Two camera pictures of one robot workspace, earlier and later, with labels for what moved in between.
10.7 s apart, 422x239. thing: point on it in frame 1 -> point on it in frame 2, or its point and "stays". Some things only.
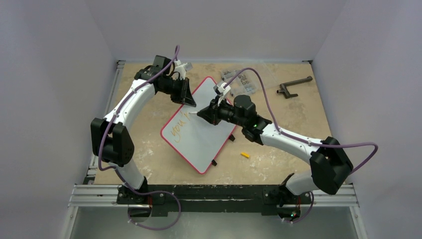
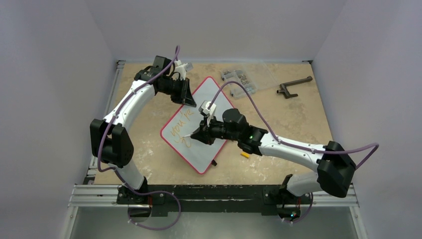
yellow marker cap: (245, 154) stays
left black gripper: (184, 96) stays
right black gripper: (215, 112) -> (205, 132)
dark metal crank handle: (284, 88) stays
